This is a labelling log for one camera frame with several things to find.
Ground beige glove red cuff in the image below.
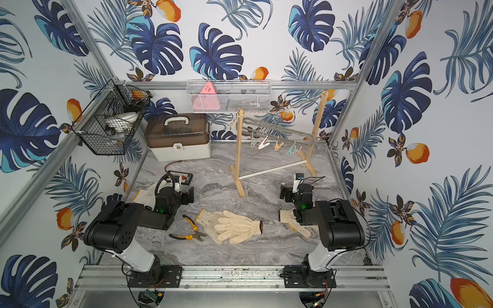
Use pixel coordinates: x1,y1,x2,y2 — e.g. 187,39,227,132
214,210,263,245

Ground clear mesh wall tray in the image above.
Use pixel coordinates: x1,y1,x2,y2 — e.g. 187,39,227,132
186,80,272,113

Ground wooden drying rack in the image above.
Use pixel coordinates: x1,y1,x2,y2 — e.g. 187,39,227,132
230,90,330,198

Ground pink triangular card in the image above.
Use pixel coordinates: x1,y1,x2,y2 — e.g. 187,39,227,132
192,82,221,113

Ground small black tablet device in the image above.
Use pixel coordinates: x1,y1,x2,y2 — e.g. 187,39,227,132
169,171,193,186

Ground white glove left side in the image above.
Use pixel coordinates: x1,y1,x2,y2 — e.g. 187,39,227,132
133,184,156,210

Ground yellow handled pliers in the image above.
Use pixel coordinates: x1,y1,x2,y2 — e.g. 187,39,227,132
168,214,207,243

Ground beige glove yellow cuff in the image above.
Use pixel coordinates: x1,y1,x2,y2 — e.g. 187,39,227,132
195,209,223,245

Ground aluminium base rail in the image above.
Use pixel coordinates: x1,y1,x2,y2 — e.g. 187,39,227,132
74,266,390,292

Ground beige glove right side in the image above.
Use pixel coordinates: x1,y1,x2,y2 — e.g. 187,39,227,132
279,210,311,238

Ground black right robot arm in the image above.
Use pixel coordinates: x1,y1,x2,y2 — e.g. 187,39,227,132
279,184,365,289

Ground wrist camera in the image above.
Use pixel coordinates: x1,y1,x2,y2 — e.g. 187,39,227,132
292,173,304,193
171,175,186,192

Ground grey multi-clip hanger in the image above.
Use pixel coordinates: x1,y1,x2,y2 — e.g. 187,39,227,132
238,118,315,156

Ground black wire basket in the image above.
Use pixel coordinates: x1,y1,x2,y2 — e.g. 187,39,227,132
70,80,152,155

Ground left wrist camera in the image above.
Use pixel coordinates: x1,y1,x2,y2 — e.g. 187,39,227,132
171,175,186,192

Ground brown lidded storage box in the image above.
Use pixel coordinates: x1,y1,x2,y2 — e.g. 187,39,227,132
145,113,211,162

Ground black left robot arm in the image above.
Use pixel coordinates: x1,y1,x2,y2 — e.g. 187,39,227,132
83,187,195,288

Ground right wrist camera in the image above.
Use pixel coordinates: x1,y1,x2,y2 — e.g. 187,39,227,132
292,173,304,193

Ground white object in basket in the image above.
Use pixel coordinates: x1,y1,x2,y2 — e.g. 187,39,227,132
105,112,138,132

